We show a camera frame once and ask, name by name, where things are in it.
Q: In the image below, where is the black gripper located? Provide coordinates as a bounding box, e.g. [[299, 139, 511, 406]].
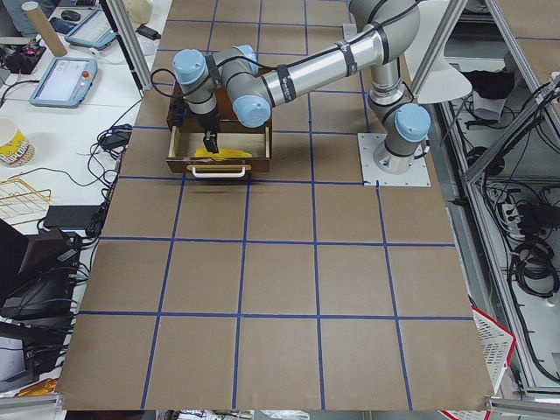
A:
[[187, 102, 220, 153]]

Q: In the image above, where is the yellow corn cob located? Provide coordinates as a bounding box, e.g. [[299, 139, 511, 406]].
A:
[[194, 147, 253, 160]]

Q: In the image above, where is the light wood drawer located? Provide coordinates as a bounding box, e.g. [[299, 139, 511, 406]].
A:
[[166, 121, 272, 179]]

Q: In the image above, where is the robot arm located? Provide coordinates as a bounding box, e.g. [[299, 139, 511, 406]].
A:
[[172, 0, 431, 174]]

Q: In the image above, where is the dark brown wooden cabinet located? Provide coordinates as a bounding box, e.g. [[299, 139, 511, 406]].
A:
[[173, 60, 272, 128]]

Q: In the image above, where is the black power adapter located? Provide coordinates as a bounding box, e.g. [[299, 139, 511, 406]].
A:
[[136, 24, 161, 40]]

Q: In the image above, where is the blue teach pendant near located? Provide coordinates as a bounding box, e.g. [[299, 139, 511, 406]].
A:
[[29, 58, 98, 109]]

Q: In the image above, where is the blue teach pendant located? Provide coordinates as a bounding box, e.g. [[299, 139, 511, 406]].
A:
[[29, 58, 98, 109], [65, 8, 116, 50]]

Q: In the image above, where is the blue teach pendant far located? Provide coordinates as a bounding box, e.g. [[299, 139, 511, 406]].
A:
[[65, 8, 116, 50]]

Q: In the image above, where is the popcorn paper bucket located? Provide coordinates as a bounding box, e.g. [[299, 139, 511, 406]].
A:
[[1, 117, 35, 167]]

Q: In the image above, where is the black monitor equipment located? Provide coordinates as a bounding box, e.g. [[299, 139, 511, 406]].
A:
[[1, 221, 86, 392]]

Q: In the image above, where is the cardboard tube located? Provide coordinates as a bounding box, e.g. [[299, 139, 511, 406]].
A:
[[21, 1, 67, 57]]

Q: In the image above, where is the white plastic basket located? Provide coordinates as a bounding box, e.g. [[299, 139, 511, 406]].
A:
[[472, 305, 516, 396]]

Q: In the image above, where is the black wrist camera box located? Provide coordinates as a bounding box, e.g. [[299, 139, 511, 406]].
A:
[[170, 99, 187, 126]]

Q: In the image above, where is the black cable bundle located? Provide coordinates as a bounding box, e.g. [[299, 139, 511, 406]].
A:
[[78, 123, 134, 185]]

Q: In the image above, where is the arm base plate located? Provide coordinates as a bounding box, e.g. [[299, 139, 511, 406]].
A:
[[342, 23, 361, 42], [357, 133, 431, 187]]

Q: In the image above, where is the gold wire rack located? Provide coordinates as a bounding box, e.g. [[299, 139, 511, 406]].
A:
[[1, 178, 52, 225]]

